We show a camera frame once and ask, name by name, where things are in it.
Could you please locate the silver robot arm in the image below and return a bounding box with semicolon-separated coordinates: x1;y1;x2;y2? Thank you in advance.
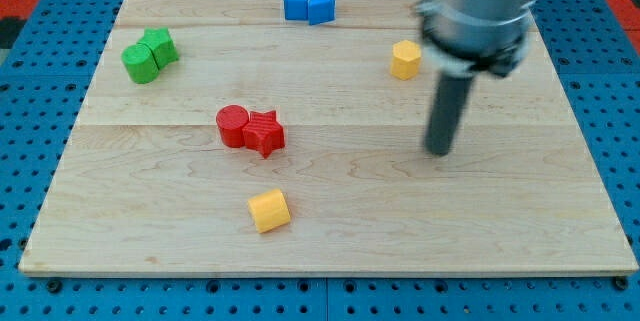
415;0;536;78

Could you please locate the red star block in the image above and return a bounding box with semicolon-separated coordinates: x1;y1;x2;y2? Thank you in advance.
242;110;285;159

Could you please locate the yellow hexagon block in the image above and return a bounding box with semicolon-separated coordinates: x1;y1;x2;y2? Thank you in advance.
390;40;422;80

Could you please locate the green star block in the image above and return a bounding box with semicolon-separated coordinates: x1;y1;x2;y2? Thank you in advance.
138;28;179;69

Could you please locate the yellow rounded block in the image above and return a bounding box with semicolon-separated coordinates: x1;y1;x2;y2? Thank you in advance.
247;189;291;233

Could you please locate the red cylinder block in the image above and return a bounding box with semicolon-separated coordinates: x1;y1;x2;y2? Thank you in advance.
216;105;249;148

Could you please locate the wooden board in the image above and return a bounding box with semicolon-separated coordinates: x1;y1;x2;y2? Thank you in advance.
19;0;638;278

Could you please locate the blue triangle block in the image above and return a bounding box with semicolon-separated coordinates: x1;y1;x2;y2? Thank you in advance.
308;0;336;25

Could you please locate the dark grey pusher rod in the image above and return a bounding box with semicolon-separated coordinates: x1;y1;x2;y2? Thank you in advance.
424;73;474;156

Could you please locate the blue cube block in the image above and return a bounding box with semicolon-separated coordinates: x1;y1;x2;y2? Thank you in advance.
283;0;308;21

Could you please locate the green cylinder block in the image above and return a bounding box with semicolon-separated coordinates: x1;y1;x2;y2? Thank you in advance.
121;44;159;84

